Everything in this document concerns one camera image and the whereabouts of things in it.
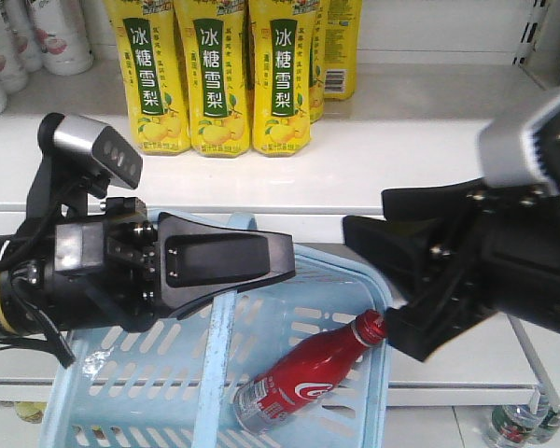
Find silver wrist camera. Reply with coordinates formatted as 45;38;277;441
477;86;560;196
37;112;143;189

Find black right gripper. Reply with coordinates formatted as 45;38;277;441
342;179;560;361

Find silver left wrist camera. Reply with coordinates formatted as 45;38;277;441
37;112;143;189

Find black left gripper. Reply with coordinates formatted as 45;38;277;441
45;197;295;332

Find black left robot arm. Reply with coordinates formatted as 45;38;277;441
0;197;296;366

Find light blue plastic basket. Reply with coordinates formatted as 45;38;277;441
37;208;393;448

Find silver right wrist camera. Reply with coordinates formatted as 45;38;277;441
477;86;560;196

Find yellow pear drink bottle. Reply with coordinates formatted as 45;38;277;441
248;0;319;157
174;0;251;158
105;1;191;155
324;0;363;100

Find clear green label bottles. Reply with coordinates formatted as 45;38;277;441
482;387;560;447

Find red aluminium coke bottle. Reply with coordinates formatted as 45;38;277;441
233;309;387;434

